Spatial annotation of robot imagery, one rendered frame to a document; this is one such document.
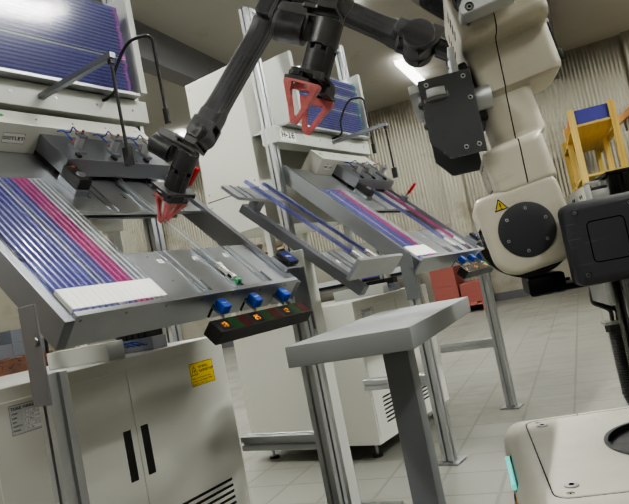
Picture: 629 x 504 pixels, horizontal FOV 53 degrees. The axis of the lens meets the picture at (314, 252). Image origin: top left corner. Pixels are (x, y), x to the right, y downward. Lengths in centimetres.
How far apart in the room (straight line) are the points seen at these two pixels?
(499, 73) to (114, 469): 120
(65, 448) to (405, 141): 926
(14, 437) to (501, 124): 116
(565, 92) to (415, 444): 876
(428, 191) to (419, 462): 868
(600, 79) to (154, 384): 887
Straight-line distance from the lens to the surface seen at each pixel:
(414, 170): 1005
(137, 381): 165
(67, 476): 118
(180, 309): 134
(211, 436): 181
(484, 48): 134
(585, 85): 993
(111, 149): 182
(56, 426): 116
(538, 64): 133
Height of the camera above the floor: 69
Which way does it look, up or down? 3 degrees up
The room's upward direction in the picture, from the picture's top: 11 degrees counter-clockwise
